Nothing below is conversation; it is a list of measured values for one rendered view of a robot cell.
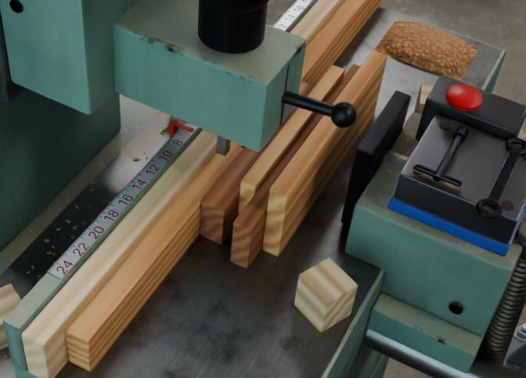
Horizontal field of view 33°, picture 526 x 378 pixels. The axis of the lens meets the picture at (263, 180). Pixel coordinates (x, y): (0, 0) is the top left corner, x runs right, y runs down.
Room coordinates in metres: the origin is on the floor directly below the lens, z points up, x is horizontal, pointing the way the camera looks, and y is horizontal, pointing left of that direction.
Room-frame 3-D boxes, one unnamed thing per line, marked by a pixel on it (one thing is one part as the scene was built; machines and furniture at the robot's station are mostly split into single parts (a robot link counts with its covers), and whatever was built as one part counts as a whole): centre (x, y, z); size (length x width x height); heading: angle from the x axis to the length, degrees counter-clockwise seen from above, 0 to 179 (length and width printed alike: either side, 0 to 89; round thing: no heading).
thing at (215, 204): (0.58, 0.00, 0.92); 0.19 x 0.02 x 0.04; 157
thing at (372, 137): (0.55, -0.12, 0.95); 0.09 x 0.07 x 0.09; 157
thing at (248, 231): (0.58, -0.04, 0.93); 0.25 x 0.02 x 0.05; 157
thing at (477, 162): (0.54, -0.17, 0.99); 0.13 x 0.11 x 0.06; 157
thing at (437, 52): (0.80, -0.16, 0.91); 0.10 x 0.07 x 0.02; 67
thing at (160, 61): (0.56, 0.05, 1.03); 0.14 x 0.07 x 0.09; 67
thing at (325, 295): (0.43, -0.06, 0.92); 0.03 x 0.03 x 0.04; 43
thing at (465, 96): (0.57, -0.16, 1.02); 0.03 x 0.03 x 0.01
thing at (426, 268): (0.53, -0.16, 0.92); 0.15 x 0.13 x 0.09; 157
